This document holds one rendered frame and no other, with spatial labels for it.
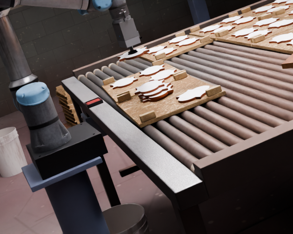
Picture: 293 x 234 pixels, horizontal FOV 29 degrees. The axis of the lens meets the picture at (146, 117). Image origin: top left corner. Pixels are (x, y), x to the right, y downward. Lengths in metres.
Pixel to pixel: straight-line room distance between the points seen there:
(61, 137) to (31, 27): 5.51
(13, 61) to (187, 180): 0.92
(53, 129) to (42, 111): 0.08
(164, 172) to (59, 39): 6.06
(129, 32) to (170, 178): 0.87
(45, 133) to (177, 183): 0.69
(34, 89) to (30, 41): 5.49
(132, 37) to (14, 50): 0.47
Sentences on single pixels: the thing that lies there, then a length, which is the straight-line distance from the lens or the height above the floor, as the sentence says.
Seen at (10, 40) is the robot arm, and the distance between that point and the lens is 2.15.
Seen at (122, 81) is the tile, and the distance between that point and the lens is 2.71.
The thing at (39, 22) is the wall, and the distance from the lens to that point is 7.52.
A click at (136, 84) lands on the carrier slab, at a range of 2.62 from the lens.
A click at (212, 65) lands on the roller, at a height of 0.92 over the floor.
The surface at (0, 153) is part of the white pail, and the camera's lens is 5.02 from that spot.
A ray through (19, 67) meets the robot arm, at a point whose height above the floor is 1.25.
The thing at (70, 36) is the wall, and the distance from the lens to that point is 7.60.
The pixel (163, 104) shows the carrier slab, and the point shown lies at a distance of 2.16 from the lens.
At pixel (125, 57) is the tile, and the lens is 2.27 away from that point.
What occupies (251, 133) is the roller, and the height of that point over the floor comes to 0.92.
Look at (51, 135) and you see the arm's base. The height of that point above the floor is 1.00.
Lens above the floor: 1.53
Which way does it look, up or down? 17 degrees down
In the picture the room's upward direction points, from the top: 18 degrees counter-clockwise
